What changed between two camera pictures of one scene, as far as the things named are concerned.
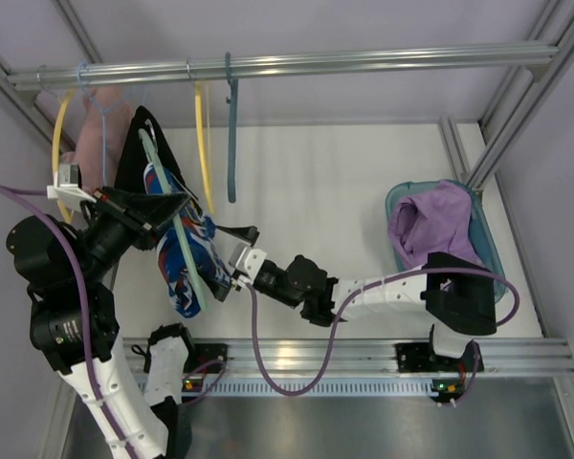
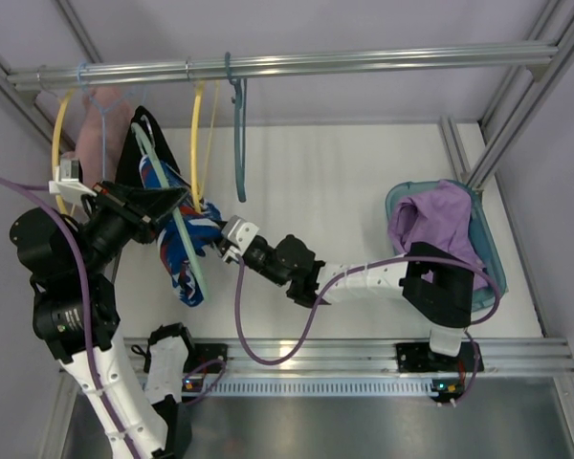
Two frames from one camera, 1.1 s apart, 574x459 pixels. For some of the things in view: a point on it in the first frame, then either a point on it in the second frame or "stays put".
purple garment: x=436 y=222 stays put
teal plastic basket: x=480 y=229 stays put
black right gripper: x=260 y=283 to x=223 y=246
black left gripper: x=122 y=210 stays put
